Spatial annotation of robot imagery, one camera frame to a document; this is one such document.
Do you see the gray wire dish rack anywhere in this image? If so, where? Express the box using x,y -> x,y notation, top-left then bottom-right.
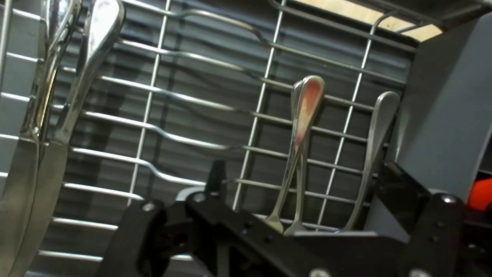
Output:
0,0 -> 492,277

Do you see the silver spoon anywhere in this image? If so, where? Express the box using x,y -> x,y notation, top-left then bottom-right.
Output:
263,74 -> 328,236

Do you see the gray utensil holder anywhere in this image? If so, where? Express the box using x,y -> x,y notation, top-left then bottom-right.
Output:
366,13 -> 492,243

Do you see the orange handled utensil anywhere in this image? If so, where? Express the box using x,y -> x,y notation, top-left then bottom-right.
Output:
466,177 -> 492,213

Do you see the silver table knife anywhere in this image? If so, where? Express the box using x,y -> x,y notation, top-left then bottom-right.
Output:
6,0 -> 128,277
0,0 -> 83,259

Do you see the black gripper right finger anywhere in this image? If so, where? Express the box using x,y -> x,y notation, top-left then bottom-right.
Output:
375,162 -> 492,277

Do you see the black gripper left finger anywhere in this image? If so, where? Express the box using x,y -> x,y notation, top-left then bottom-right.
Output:
94,159 -> 343,277

